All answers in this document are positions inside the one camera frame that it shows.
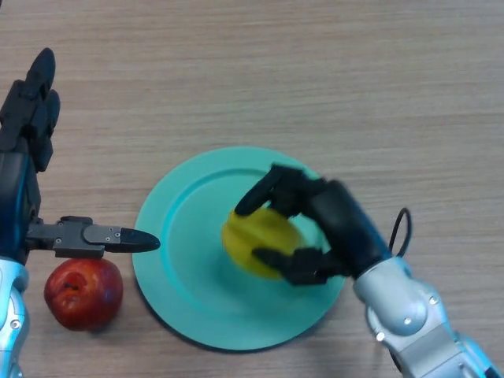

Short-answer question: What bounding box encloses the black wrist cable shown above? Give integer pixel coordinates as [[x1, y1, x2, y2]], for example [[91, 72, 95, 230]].
[[388, 207, 413, 258]]

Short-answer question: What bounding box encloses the yellow starfruit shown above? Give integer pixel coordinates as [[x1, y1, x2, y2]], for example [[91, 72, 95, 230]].
[[220, 206, 304, 281]]

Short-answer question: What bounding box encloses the green round plate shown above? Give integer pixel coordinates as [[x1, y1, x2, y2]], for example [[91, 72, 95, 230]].
[[132, 146, 347, 351]]

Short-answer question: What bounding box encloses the red apple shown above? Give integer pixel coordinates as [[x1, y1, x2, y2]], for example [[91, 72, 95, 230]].
[[43, 258, 124, 332]]

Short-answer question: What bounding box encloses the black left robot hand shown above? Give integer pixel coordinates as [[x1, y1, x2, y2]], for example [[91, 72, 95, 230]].
[[0, 47, 161, 265]]

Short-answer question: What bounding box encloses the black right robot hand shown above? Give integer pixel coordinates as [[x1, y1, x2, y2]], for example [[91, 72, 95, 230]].
[[235, 164, 395, 287]]

